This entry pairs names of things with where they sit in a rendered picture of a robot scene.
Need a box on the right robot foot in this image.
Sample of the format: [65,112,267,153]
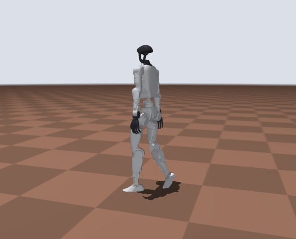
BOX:
[163,172,175,189]

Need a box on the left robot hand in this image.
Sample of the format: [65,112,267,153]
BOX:
[130,111,141,134]

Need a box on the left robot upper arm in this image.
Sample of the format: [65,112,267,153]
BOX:
[133,66,144,95]

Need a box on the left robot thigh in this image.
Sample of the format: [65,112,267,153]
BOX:
[130,112,149,157]

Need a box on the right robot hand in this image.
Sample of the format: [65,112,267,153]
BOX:
[156,109,163,129]

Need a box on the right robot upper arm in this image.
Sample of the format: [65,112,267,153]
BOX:
[157,69,160,96]

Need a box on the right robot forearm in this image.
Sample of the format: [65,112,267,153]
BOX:
[154,94,161,112]

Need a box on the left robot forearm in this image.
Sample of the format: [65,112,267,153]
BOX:
[132,88,141,116]

